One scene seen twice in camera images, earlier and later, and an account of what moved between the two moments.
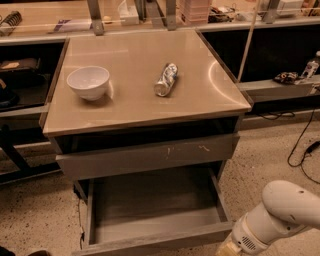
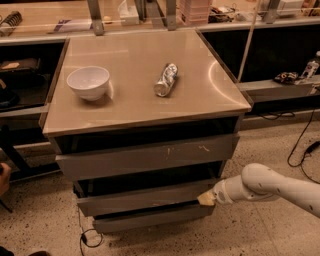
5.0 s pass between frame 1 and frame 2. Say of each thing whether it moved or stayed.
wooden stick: stayed
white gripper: moved
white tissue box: stayed
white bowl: stayed
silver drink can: stayed
